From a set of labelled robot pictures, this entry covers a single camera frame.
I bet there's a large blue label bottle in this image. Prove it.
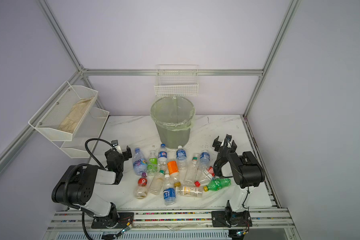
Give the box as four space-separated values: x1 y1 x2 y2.
133 148 148 176

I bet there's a green lime label bottle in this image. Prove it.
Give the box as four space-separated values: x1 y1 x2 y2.
147 150 158 176

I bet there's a green collar tea bottle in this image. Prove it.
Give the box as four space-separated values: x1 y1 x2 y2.
184 153 199 186

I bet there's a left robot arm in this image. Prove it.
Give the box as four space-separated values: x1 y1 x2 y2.
52 147 134 229

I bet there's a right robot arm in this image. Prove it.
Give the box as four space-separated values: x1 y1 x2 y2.
212 135 265 230

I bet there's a green plastic bin liner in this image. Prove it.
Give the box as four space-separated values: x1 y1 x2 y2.
150 96 196 131

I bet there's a grey mesh waste bin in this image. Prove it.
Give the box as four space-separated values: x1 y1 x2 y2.
150 97 196 149

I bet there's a small blue label bottle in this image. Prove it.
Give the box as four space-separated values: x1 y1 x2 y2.
199 150 211 171

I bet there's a red cap crushed bottle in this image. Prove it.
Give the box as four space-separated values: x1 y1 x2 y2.
194 167 215 187

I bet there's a green soda bottle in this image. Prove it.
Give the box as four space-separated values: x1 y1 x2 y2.
203 179 231 192

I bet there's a pepsi blue label bottle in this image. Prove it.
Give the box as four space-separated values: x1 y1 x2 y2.
158 144 168 167

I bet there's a blue label water bottle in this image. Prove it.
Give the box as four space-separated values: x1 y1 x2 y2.
176 146 187 171

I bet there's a lower white mesh shelf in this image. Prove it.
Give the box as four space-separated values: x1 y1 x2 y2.
60 107 109 159

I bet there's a white mesh shelf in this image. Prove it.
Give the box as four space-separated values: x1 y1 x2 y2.
60 107 109 159
28 82 98 142

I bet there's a green cap clear bottle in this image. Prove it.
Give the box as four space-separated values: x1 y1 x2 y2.
149 170 166 195

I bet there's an orange label bottle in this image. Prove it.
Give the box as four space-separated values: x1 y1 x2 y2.
167 160 181 185

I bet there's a yellow cap clear bottle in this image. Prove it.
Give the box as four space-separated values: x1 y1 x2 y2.
174 183 204 198

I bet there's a blue label front bottle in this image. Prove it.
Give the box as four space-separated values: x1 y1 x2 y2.
163 174 176 206

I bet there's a beige cloth in shelf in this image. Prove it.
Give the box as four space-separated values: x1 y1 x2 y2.
58 97 93 134

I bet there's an upper white mesh shelf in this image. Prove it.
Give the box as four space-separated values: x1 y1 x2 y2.
28 82 98 142

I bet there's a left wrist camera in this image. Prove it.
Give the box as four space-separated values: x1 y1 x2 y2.
111 140 122 154

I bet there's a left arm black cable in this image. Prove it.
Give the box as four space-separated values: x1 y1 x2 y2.
84 138 114 169

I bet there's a white wire wall basket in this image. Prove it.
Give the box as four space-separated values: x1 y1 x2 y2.
154 65 199 97

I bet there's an aluminium front rail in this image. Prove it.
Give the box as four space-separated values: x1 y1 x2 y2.
43 208 301 240

